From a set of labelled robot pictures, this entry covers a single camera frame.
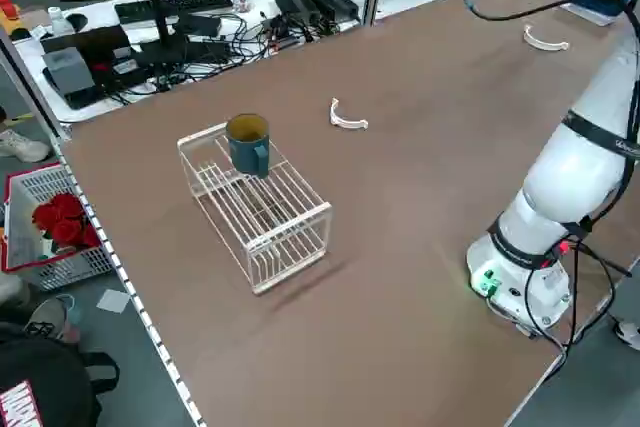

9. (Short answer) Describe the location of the black backpack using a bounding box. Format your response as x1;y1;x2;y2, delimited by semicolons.
0;321;121;427

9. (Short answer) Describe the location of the black base cable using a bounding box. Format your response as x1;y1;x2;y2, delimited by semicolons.
519;234;634;363

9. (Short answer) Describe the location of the large white pipe clamp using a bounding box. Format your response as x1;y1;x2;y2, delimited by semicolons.
523;24;571;53

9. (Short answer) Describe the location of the grey box device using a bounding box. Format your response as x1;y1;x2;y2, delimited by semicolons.
41;46;97;96

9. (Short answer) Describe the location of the person's white shoe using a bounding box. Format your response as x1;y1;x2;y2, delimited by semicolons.
0;128;52;164

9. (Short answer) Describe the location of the person's grey shoe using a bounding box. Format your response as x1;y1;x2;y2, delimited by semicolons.
22;294;85;344

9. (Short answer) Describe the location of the white paper sheet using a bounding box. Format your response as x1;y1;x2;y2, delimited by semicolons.
96;289;133;314

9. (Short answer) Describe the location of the white basket with red rim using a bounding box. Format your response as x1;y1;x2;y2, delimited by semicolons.
0;161;117;293

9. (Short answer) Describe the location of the small white pipe clamp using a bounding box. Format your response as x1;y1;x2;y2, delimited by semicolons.
329;98;370;131

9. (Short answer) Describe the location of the white wire rack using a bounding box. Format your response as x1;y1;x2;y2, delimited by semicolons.
176;121;333;297

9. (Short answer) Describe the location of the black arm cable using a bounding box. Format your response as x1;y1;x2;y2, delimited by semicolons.
444;0;640;248

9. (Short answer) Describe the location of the dark blue mug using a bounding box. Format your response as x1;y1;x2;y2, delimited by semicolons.
224;113;272;180

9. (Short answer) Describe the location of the red roses bunch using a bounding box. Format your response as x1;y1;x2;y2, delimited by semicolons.
31;191;102;251

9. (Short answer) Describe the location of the small white bottle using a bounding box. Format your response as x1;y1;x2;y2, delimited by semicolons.
47;5;72;36

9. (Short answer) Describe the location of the black keyboard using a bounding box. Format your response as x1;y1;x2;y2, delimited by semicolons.
113;0;234;26

